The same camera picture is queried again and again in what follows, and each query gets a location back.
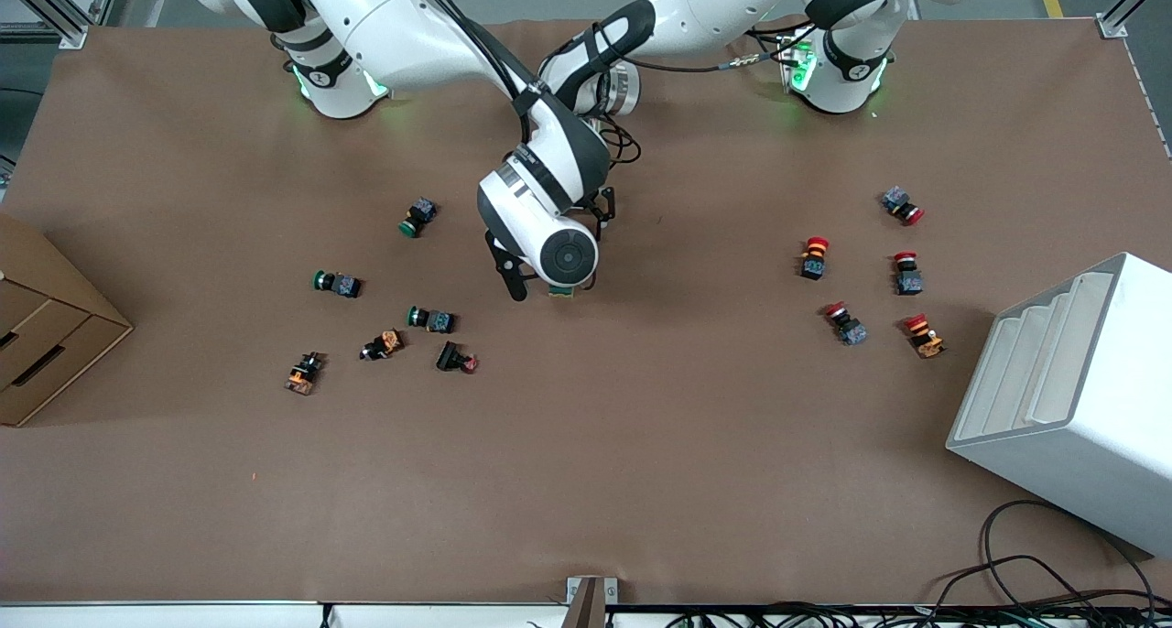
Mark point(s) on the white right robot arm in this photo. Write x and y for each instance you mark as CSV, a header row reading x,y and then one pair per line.
x,y
394,24

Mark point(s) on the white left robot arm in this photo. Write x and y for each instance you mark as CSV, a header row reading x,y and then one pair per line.
x,y
714,5

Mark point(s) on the red emergency stop button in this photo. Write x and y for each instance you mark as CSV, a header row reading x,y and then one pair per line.
x,y
903,205
813,258
907,276
847,324
925,335

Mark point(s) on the brown paper table cover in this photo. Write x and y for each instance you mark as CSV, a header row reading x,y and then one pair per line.
x,y
641,472

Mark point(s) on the brown cardboard box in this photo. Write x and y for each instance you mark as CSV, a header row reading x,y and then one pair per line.
x,y
46,335

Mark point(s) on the white slotted rack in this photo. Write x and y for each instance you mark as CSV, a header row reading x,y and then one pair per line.
x,y
1080,427

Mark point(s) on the green push button switch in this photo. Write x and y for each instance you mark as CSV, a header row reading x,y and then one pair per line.
x,y
430,319
418,217
337,283

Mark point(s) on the orange black selector switch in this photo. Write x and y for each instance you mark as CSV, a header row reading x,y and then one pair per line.
x,y
304,373
382,344

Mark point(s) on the metal camera post bracket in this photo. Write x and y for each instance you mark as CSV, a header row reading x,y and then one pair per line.
x,y
591,600

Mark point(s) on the white table edge rail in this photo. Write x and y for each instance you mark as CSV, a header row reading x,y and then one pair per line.
x,y
183,617

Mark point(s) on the aluminium frame profile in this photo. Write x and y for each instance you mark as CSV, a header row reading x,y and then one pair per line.
x,y
1111,26
73,35

